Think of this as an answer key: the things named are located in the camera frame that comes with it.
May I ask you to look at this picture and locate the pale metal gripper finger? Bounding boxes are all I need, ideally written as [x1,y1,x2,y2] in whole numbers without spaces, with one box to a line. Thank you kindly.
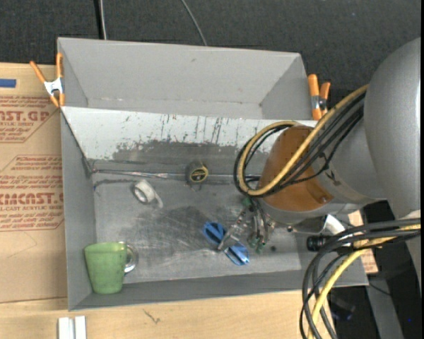
[224,223,247,242]
[217,235,237,252]

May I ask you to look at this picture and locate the blue sunglasses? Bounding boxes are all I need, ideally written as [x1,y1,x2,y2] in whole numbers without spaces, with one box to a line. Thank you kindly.
[202,220,250,266]

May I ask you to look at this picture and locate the black and yellow tape measure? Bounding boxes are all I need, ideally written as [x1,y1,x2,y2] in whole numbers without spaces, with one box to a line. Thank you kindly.
[184,160,210,187]

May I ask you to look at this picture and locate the white tape roll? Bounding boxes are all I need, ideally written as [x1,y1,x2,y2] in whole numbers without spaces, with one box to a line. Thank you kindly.
[131,179,164,210]

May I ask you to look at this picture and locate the green cup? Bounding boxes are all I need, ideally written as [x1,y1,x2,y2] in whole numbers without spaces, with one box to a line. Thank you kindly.
[83,241,139,295]

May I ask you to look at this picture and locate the grey metal bin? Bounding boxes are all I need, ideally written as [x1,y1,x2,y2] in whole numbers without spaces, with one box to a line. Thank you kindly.
[56,36,370,312]

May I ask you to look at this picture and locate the brown cardboard board red print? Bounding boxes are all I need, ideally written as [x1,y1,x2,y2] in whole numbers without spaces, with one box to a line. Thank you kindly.
[0,61,69,304]

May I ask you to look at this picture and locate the black cylinder on white bracket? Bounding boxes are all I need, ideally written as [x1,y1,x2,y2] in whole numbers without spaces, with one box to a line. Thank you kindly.
[305,213,349,253]

